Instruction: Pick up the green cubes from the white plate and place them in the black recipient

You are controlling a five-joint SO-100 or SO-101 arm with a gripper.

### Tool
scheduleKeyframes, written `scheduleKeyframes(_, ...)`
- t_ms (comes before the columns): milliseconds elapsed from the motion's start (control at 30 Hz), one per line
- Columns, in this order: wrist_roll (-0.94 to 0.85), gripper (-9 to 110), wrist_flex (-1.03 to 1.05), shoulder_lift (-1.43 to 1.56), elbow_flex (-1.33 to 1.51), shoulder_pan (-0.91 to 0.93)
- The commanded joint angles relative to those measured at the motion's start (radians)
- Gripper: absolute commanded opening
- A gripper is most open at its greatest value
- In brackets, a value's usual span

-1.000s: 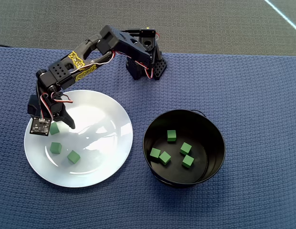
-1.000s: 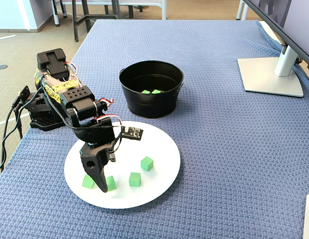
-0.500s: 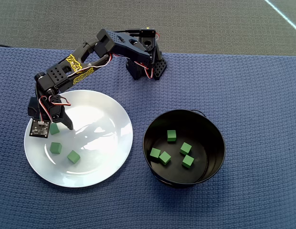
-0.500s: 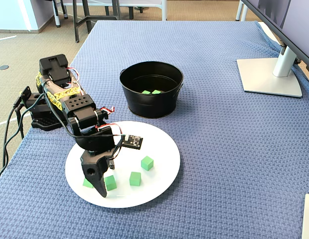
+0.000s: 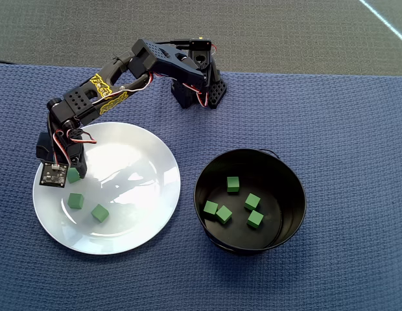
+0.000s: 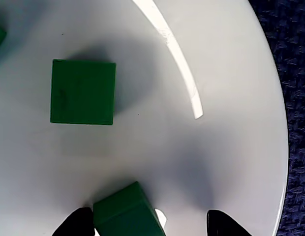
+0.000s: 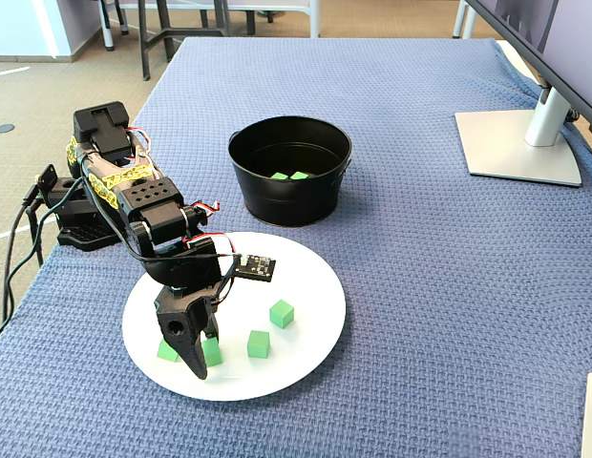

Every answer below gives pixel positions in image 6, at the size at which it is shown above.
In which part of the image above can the white round plate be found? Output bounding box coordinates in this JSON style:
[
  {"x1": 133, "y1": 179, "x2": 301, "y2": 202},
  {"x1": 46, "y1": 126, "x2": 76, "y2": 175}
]
[{"x1": 0, "y1": 0, "x2": 290, "y2": 236}]

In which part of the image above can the blue woven cloth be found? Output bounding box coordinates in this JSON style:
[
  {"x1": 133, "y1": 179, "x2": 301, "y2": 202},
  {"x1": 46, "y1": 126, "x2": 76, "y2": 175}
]
[{"x1": 248, "y1": 0, "x2": 305, "y2": 236}]

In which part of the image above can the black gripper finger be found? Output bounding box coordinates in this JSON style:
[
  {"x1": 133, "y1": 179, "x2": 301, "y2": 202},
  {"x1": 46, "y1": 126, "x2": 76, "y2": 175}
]
[
  {"x1": 206, "y1": 208, "x2": 254, "y2": 236},
  {"x1": 52, "y1": 207, "x2": 95, "y2": 236}
]

